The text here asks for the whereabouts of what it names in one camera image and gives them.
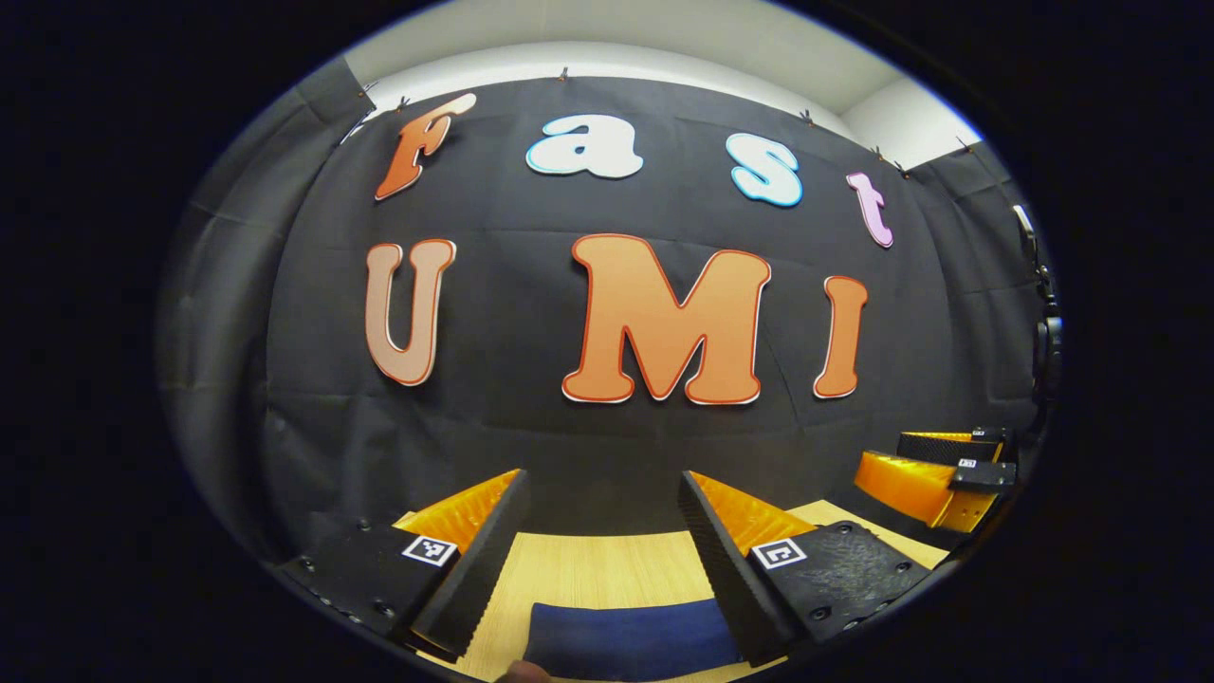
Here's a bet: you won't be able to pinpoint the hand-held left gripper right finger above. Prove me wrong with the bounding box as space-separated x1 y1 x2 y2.
677 470 935 668

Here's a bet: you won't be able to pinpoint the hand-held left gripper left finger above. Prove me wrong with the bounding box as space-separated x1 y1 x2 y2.
280 468 530 663

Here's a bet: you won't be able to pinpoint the blue jeans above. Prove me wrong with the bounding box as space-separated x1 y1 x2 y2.
522 598 745 683

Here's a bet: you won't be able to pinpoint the black backdrop cloth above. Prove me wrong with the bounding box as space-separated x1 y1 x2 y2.
156 57 1054 561

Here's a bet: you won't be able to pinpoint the dark metal stand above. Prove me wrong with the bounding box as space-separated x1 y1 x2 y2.
1010 202 1065 418

